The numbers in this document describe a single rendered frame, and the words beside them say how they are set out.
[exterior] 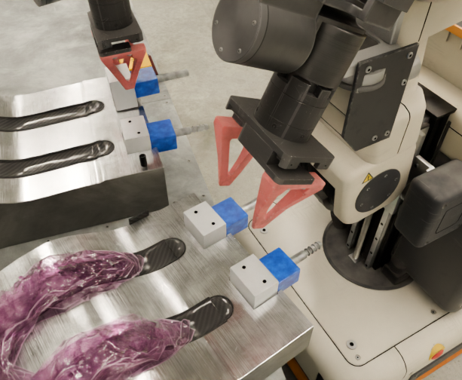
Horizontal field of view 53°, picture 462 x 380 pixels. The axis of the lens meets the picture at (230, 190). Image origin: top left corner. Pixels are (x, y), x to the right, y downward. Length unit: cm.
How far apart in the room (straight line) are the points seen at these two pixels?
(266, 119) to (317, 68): 6
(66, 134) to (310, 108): 46
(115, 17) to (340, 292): 89
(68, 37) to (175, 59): 146
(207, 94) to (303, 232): 116
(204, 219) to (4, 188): 28
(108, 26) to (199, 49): 202
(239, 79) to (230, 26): 210
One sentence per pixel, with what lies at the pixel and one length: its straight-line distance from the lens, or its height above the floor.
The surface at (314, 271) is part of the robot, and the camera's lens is 131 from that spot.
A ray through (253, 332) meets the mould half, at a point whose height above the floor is 86.
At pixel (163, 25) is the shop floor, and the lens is 298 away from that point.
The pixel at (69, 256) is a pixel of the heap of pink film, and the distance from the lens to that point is 58.
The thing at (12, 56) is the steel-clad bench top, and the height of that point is 80.
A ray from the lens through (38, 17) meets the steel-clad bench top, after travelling 134.
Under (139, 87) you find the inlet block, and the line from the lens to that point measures 78.
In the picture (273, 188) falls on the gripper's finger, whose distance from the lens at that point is 41.
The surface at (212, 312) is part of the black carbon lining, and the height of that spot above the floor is 85.
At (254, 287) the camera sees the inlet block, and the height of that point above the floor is 88.
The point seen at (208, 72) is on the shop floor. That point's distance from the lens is 252.
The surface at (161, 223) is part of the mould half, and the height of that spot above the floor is 85.
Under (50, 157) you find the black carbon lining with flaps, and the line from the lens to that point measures 75.
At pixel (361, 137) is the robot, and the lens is 72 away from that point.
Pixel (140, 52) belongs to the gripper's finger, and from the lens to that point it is 72.
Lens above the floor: 136
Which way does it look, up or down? 47 degrees down
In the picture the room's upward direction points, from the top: straight up
